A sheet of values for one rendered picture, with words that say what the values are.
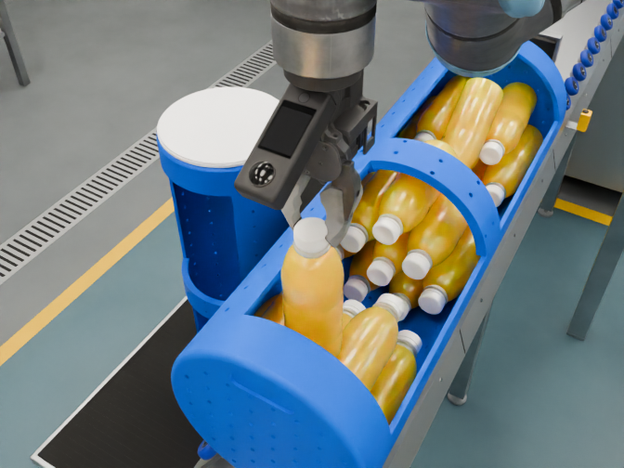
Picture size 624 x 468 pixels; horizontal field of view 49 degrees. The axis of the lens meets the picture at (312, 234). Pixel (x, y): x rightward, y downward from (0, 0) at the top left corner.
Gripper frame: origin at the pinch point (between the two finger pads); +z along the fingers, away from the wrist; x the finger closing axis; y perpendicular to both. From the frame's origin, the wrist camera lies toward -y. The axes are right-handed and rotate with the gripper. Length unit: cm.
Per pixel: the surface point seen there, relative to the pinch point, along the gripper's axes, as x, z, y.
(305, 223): 1.0, -0.8, 0.4
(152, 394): 69, 119, 28
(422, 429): -13, 48, 13
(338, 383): -7.4, 13.0, -7.4
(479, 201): -10.2, 15.3, 32.0
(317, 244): -1.4, -0.3, -1.4
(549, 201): -7, 126, 176
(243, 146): 40, 30, 43
